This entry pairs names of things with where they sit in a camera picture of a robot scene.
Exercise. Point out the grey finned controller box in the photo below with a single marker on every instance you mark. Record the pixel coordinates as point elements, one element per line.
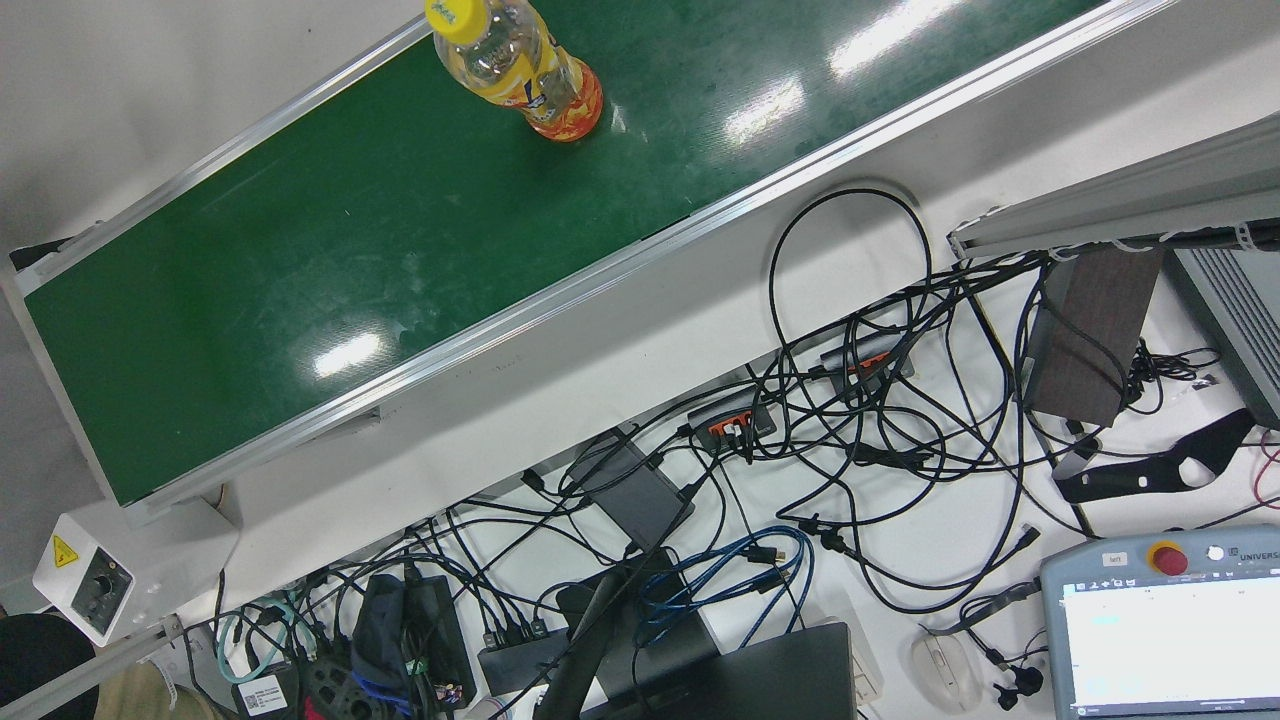
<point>1240,320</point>

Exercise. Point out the grey teach pendant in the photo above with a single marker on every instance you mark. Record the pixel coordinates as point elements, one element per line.
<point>1160,640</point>

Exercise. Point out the dark blue pouch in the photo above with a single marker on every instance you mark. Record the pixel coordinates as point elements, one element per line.
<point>380,630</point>

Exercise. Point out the white computer mouse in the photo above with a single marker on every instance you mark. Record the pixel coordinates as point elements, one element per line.
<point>945,672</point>

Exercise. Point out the black huawei monitor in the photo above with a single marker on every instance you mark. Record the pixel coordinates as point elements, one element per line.
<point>760,675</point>

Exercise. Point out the aluminium bar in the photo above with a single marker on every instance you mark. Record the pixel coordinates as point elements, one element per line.
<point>100,670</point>

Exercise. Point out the green conveyor belt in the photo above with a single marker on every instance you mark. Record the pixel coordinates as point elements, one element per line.
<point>400,250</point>

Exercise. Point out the black power brick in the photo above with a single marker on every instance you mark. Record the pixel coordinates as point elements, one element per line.
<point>440,630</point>

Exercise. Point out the black earphones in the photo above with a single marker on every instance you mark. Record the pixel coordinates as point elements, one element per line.
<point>1025,680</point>

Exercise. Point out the dark brown wooden box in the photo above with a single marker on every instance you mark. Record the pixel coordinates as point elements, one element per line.
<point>1090,340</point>

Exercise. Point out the black rounded object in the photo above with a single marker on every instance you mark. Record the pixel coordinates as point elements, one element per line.
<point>40,665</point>

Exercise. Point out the black flat bracket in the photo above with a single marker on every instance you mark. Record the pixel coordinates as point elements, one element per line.
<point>1120,480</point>

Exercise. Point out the black power adapter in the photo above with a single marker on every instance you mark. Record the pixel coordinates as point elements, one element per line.
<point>635,495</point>

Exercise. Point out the yellow orange drink bottle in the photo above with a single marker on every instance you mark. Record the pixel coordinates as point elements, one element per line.
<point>530,85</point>

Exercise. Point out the white conveyor control box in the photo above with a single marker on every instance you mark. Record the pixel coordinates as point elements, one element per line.
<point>95,595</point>

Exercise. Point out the black orange usb hub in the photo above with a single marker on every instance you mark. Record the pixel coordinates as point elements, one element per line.
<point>730,415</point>
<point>865,360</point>

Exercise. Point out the black multiport hub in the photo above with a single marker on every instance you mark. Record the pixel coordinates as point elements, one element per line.
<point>515,660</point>

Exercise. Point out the white keyboard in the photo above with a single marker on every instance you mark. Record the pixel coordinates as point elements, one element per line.
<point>868,675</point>

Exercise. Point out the aluminium camera post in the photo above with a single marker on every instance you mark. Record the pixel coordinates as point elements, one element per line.
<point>1120,195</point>

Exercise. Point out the white labelled device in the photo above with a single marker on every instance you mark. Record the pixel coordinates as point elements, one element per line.
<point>262,695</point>

